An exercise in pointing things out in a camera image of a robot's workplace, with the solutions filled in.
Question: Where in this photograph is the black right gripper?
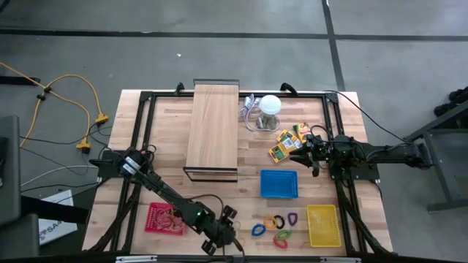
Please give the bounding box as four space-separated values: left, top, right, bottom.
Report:
289 133 336 167

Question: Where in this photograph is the yellow green crayon box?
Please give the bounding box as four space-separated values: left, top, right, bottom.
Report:
268 142 293 164
276 129 303 151
292 122 314 145

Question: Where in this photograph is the blue plastic basket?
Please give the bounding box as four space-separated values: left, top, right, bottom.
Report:
259 169 300 199

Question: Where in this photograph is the yellow rubber band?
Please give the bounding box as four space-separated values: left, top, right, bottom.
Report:
164 218 186 234

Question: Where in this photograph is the red rubber band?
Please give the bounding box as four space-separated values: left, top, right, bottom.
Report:
153 210 176 230

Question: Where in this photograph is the yellow plastic basket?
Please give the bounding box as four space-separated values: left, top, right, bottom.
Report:
306 203 342 248

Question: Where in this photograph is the red plastic basket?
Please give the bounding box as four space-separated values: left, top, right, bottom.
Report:
144 202 188 237

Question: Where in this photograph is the grey metal table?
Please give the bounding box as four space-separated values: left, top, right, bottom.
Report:
403 99 468 213

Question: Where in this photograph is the person's black shoe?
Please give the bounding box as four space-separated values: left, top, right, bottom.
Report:
433 101 458 118
448 85 468 104

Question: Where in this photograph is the white printed sign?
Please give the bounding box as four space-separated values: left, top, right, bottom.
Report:
37 188 79 246

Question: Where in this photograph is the dark grey equipment stand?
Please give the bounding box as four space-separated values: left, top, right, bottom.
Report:
0 115 89 261

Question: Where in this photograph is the black flat bar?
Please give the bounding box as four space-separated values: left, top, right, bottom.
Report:
0 75 42 86

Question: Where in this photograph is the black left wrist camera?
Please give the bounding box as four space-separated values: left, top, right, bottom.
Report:
200 239 218 256

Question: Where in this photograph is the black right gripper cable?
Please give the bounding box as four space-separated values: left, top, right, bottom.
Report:
309 124 332 142

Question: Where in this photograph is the red coil keychain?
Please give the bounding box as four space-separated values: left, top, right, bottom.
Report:
272 236 289 251

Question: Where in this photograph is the green coil keychain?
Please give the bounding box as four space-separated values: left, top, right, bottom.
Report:
274 229 293 242

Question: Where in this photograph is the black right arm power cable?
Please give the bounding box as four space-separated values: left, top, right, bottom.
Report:
322 88 409 142

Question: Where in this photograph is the silver metal bracket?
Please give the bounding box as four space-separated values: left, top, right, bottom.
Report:
115 255 159 263
319 256 363 263

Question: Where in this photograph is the wooden shelf riser black frame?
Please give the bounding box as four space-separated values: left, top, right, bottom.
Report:
181 78 241 183

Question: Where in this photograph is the black aluminium rig frame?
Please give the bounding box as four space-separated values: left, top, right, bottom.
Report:
82 88 395 256

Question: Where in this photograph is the yellow extension cord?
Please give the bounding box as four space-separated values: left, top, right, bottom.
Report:
0 61 93 154
42 74 110 126

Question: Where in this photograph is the thin white cable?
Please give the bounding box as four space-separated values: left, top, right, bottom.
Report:
20 164 100 188

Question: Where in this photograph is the thin black cable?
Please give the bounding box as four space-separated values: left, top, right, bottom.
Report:
20 145 92 176
18 123 114 146

